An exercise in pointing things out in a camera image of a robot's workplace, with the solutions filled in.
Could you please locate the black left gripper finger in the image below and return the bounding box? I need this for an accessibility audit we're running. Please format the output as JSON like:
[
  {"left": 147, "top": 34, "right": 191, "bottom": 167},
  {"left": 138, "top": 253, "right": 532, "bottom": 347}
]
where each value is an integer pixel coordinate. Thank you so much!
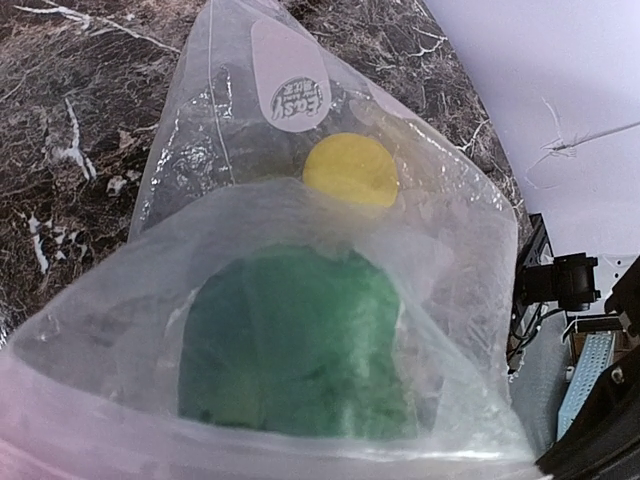
[{"left": 536, "top": 260, "right": 639, "bottom": 479}]

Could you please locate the clear zip top bag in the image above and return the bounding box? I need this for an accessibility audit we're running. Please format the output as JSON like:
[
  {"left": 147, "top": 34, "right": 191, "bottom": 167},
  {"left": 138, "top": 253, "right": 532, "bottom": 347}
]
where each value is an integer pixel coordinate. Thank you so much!
[{"left": 1, "top": 1, "right": 541, "bottom": 479}]

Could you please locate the green leafy vegetable toy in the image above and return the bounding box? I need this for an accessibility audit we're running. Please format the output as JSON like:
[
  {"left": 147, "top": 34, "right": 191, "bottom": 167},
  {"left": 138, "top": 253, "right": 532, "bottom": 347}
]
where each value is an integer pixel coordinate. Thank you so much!
[{"left": 178, "top": 246, "right": 417, "bottom": 440}]

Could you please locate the yellow lemon toy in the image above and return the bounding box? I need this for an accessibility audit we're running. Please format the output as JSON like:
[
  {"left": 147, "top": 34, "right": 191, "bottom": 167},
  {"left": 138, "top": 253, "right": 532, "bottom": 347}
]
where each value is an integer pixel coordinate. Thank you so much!
[{"left": 302, "top": 133, "right": 399, "bottom": 207}]

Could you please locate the light blue perforated basket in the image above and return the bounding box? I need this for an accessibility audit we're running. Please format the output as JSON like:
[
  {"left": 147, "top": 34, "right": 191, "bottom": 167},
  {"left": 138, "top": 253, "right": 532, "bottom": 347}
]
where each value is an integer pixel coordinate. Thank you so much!
[{"left": 556, "top": 332, "right": 615, "bottom": 441}]

